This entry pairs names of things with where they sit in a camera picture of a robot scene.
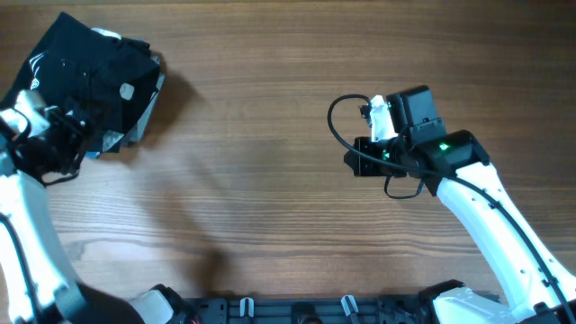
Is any black t-shirt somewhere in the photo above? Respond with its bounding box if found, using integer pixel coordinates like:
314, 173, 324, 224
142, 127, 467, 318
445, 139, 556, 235
27, 27, 165, 156

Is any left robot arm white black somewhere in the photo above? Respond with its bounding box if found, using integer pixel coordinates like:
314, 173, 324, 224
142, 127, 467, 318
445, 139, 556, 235
1, 90, 182, 323

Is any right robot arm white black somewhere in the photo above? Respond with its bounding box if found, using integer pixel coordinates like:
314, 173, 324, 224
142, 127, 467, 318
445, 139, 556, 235
344, 130, 575, 323

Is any blue folded shirt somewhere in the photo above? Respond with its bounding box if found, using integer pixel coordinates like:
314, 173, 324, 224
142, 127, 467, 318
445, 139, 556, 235
85, 151, 101, 159

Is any grey folded shirt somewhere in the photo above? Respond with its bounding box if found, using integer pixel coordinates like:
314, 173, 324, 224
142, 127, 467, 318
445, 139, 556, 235
100, 54, 166, 153

